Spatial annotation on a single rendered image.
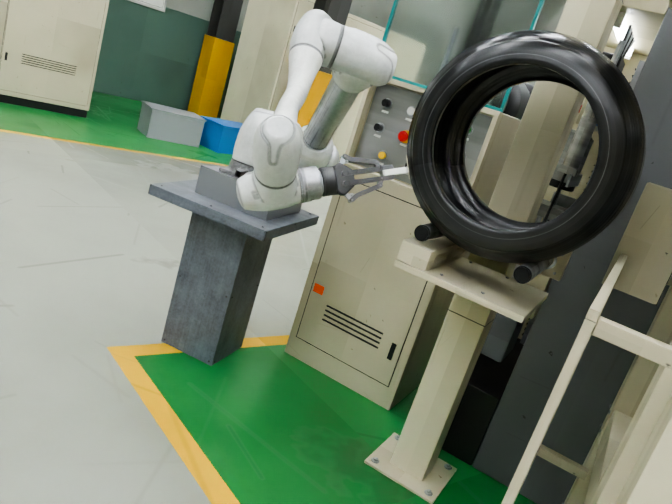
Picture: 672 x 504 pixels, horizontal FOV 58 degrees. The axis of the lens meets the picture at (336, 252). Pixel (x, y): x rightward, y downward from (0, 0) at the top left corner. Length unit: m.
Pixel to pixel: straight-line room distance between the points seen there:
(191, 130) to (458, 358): 5.46
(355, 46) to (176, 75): 8.13
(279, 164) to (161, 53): 8.44
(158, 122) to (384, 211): 4.79
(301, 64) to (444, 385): 1.12
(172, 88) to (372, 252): 7.71
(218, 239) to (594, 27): 1.45
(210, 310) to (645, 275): 1.54
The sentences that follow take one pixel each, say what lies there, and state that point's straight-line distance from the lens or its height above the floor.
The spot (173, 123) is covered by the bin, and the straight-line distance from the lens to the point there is 7.01.
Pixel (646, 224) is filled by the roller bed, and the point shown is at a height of 1.09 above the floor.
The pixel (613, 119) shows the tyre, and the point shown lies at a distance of 1.52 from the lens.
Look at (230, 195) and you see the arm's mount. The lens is 2.30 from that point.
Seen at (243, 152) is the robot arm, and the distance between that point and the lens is 2.34.
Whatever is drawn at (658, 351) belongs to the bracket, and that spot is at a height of 0.97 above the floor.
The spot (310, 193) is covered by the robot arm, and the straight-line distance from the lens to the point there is 1.52.
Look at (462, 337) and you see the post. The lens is 2.03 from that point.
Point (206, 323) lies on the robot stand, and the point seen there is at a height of 0.16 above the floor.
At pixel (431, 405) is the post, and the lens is 2.14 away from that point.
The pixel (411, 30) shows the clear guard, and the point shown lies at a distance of 2.49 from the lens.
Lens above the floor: 1.22
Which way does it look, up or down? 16 degrees down
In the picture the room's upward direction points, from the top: 18 degrees clockwise
